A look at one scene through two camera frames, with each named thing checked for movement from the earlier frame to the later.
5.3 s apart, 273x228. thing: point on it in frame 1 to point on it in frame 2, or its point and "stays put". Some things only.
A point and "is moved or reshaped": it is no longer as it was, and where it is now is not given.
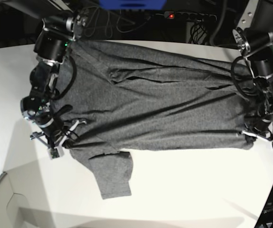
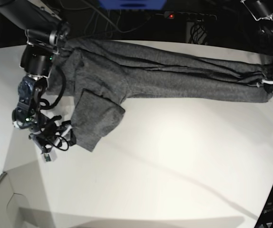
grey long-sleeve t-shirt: x=115 y=98 is moved or reshaped
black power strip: x=190 y=15 stays put
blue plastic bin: x=132 y=4 stays put
